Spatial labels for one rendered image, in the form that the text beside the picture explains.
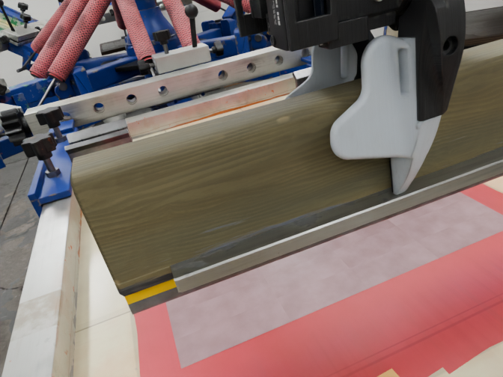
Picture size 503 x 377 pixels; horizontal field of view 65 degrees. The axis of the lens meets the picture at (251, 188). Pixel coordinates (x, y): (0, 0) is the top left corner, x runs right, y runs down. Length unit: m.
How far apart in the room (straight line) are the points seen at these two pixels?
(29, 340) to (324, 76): 0.30
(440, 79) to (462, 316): 0.21
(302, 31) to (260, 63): 0.76
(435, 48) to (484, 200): 0.31
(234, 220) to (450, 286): 0.22
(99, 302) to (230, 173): 0.26
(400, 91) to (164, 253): 0.15
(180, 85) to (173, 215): 0.70
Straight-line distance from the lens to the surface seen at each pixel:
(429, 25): 0.20
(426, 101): 0.21
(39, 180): 0.62
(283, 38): 0.19
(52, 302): 0.40
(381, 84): 0.21
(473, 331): 0.35
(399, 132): 0.22
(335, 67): 0.26
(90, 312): 0.43
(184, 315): 0.38
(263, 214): 0.22
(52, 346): 0.36
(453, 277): 0.39
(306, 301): 0.36
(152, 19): 1.44
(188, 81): 0.89
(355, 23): 0.19
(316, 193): 0.23
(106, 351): 0.38
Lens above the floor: 1.22
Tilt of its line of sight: 29 degrees down
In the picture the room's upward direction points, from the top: 11 degrees counter-clockwise
